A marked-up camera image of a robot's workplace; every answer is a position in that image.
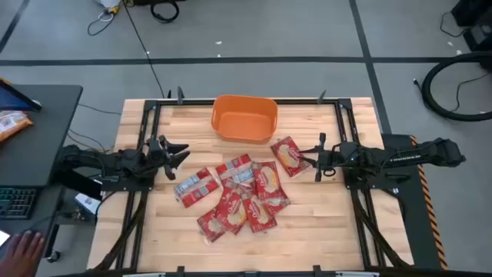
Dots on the white bucket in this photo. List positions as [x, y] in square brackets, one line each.
[107, 3]

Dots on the black caster wheel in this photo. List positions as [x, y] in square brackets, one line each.
[54, 256]

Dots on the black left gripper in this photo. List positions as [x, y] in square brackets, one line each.
[157, 154]

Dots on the black rectangular panel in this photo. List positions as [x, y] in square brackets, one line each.
[80, 186]

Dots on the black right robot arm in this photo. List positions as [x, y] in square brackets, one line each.
[407, 155]

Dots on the black equipment box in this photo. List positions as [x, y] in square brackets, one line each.
[480, 38]

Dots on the orange snack bag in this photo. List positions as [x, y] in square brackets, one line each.
[13, 125]

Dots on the red popcorn bag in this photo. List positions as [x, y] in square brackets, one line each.
[269, 181]
[230, 213]
[196, 187]
[257, 215]
[290, 155]
[235, 169]
[209, 227]

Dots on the black-framed screen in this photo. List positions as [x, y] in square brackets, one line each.
[11, 101]

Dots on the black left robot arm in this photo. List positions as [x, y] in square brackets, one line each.
[115, 163]

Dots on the black desk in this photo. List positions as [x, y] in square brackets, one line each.
[46, 146]

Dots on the black equipment case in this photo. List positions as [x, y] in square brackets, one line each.
[474, 11]

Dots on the person's hand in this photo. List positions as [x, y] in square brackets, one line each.
[21, 257]

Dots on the orange plastic basket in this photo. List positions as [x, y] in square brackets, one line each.
[244, 127]

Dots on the black aluminium table frame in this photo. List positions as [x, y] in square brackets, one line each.
[300, 101]

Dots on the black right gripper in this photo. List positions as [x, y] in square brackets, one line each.
[334, 157]

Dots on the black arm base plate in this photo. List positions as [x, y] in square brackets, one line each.
[399, 179]
[127, 186]

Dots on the black hazard-striped platform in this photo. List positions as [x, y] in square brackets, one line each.
[419, 215]

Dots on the black keyboard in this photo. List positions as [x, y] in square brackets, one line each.
[17, 203]

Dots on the small white box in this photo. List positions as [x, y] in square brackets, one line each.
[86, 203]

